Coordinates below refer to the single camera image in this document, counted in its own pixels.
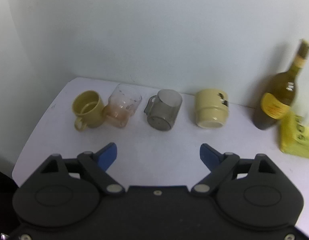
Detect glass bottle with yellow label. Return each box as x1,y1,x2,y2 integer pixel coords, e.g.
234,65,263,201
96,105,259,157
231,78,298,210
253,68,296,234
253,39,309,130

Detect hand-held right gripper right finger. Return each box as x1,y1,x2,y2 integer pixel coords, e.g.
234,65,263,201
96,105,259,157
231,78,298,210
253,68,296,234
191,143,277,197

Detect grey translucent cup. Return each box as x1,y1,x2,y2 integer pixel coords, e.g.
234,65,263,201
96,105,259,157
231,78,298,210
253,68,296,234
144,89,183,131

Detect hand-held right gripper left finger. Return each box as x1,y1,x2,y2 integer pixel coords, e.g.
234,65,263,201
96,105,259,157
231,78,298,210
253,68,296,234
40,142,125,197

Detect olive yellow mug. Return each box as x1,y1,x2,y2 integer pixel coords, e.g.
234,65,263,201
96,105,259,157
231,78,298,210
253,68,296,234
72,90,106,131

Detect clear glass cup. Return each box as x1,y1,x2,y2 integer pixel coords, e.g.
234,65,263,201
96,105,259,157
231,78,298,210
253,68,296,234
103,84,142,128

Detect cream ceramic mug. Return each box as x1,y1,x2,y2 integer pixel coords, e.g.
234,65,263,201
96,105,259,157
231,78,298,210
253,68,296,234
194,88,229,129

